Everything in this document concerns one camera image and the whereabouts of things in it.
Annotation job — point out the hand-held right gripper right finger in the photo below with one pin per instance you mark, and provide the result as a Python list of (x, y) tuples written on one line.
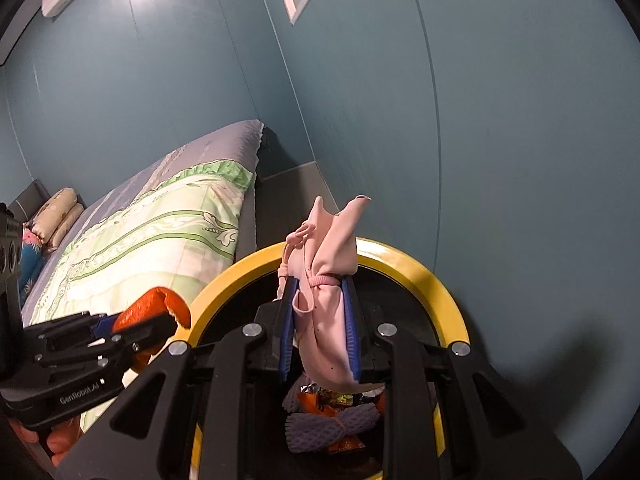
[(352, 330)]

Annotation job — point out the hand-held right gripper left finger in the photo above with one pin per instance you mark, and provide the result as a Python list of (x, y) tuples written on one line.
[(289, 340)]

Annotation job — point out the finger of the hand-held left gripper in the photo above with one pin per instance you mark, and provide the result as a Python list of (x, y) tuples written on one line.
[(105, 325), (145, 332)]

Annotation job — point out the orange snack packet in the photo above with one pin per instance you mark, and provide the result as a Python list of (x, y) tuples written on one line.
[(312, 404)]

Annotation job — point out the small colourful foil packet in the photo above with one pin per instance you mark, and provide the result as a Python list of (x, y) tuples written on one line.
[(345, 399)]

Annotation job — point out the round bin with yellow rim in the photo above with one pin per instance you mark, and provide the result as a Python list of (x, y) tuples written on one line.
[(415, 270)]

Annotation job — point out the bow-shaped purple foam net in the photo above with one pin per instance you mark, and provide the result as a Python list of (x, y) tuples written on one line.
[(320, 427)]

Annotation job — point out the person's left hand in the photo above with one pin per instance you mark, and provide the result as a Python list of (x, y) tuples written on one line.
[(62, 437)]

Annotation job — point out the folded blue floral quilt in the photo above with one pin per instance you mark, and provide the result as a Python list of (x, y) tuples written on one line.
[(31, 260)]

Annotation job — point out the green floral blanket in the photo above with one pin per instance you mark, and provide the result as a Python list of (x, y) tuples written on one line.
[(150, 230)]

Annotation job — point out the folded beige quilt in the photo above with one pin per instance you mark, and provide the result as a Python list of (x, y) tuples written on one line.
[(57, 215)]

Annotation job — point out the grey padded headboard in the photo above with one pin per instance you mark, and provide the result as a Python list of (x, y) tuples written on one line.
[(30, 195)]

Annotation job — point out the bed with striped sheet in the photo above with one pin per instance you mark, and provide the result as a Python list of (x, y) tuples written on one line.
[(200, 150)]

